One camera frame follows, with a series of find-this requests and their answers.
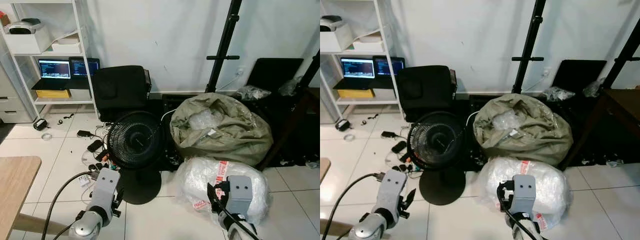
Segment white metal shelf rack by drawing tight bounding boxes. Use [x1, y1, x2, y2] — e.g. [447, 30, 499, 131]
[320, 0, 402, 121]
[0, 0, 99, 121]

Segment black flat panel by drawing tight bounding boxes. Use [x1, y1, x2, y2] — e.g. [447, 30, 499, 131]
[247, 58, 305, 94]
[551, 59, 608, 94]

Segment black fabric bag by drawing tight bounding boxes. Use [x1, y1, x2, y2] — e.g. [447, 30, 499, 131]
[92, 65, 152, 122]
[395, 65, 457, 123]

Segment black laptop bright screen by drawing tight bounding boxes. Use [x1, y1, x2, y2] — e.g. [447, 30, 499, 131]
[31, 58, 72, 91]
[333, 56, 376, 91]

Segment flat white box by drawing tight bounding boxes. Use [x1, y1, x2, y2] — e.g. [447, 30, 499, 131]
[50, 34, 84, 54]
[352, 32, 386, 53]

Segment black tripod pole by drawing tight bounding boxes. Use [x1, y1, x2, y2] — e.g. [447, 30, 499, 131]
[205, 0, 244, 94]
[511, 0, 547, 95]

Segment clear plastic wrap bundle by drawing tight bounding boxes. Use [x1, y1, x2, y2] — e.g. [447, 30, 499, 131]
[477, 156, 572, 232]
[175, 156, 272, 227]

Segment white drawer cabinet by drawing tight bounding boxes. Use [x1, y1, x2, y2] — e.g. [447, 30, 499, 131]
[0, 62, 35, 124]

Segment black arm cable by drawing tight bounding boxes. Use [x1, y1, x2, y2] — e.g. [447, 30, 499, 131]
[209, 197, 258, 240]
[41, 171, 98, 240]
[498, 197, 543, 240]
[322, 172, 383, 240]

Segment black power strip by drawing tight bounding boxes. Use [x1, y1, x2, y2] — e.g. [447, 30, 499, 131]
[92, 150, 112, 172]
[397, 151, 417, 173]

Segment grey and black device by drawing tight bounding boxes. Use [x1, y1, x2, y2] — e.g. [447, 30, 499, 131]
[9, 18, 43, 35]
[320, 15, 347, 32]

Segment black slanted stand leg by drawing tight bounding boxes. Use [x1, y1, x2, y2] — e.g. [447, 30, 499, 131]
[602, 31, 640, 91]
[298, 50, 321, 91]

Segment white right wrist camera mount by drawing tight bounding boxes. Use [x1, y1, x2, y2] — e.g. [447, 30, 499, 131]
[227, 175, 254, 217]
[510, 175, 537, 217]

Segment black floor fan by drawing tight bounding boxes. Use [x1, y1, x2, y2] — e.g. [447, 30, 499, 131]
[106, 110, 167, 206]
[407, 110, 469, 206]

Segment white storage bin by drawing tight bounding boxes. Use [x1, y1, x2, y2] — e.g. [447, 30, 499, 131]
[2, 26, 52, 55]
[320, 23, 354, 54]

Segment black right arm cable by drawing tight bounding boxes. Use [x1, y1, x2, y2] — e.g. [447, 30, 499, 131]
[209, 197, 258, 240]
[498, 197, 543, 240]

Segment crumpled clear plastic bag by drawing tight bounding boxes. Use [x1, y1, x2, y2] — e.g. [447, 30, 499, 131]
[278, 76, 304, 97]
[542, 86, 576, 102]
[582, 77, 606, 98]
[236, 85, 272, 101]

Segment flat yellow box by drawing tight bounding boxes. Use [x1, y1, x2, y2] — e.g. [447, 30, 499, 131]
[35, 89, 71, 99]
[337, 89, 375, 99]

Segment light wooden table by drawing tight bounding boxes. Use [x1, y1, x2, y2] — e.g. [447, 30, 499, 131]
[320, 157, 351, 240]
[0, 156, 71, 240]

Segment black laptop dim screen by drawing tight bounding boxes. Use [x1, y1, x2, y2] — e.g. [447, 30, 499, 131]
[68, 57, 101, 90]
[372, 56, 406, 90]

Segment olive green woven sack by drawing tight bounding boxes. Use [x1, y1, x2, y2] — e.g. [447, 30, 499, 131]
[169, 92, 274, 167]

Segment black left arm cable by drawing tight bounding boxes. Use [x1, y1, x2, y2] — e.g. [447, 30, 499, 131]
[41, 171, 98, 240]
[322, 172, 383, 240]

